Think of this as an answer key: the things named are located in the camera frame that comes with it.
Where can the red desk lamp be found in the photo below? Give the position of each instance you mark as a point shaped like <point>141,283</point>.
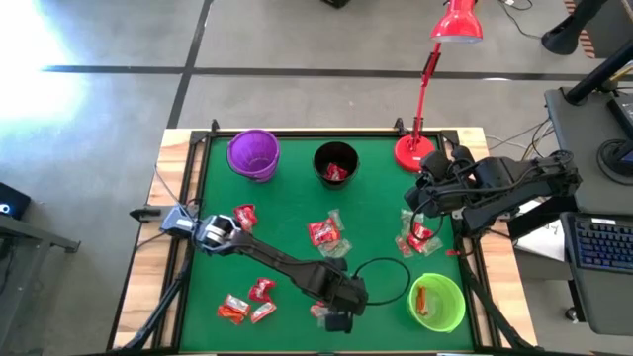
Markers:
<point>414,153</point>

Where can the black bucket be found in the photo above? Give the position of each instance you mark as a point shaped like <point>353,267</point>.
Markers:
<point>321,158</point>

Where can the green table mat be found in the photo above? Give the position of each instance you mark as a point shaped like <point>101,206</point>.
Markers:
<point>297,198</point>

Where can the orange white printed candy pack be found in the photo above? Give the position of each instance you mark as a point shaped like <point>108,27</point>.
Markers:
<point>318,310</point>

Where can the grey side desk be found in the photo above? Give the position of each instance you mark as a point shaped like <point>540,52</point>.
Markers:
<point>20,277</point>

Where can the black chair base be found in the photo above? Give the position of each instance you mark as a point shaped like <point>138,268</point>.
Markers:
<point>564,37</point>

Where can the small red tag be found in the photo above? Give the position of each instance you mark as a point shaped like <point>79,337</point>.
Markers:
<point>451,253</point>

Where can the clear red candy bag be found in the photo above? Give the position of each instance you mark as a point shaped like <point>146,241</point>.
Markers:
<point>329,247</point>
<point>404,246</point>

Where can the red orange candy pack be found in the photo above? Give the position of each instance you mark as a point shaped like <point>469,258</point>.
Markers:
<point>263,312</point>

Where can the black device blue light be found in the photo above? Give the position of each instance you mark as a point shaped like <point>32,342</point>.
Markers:
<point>17,198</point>

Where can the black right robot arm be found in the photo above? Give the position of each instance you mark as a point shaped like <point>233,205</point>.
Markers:
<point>519,180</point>

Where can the black round monitor base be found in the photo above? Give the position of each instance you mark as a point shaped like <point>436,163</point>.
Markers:
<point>610,158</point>

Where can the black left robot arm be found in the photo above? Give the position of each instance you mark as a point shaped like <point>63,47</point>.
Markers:
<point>277,259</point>

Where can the purple face bucket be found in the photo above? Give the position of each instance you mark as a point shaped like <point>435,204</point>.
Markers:
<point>253,153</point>

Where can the green bucket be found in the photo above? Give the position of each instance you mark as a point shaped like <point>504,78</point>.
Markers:
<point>445,306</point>

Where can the black aluminium table frame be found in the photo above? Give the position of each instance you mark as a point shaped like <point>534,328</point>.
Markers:
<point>297,133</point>

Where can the clear green candy bag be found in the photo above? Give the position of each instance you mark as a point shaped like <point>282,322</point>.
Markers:
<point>412,215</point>
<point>337,217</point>
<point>343,248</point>

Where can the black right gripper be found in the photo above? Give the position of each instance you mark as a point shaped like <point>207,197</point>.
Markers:
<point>447,193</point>

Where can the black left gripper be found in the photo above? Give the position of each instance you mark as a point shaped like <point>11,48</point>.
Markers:
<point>355,296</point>

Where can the black pole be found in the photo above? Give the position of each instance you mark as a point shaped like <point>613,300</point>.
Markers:
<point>598,74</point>

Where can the white paper sheet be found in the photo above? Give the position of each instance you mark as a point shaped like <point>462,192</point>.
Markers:
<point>544,242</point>

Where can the black desk support beam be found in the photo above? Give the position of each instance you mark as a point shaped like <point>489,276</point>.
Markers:
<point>536,215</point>

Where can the black side bracket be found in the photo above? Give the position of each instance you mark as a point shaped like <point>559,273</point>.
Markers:
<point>146,213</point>

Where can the black desk device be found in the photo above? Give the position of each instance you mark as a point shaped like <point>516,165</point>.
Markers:
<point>624,114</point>

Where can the black floor object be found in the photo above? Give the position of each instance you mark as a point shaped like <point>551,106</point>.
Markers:
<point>336,3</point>

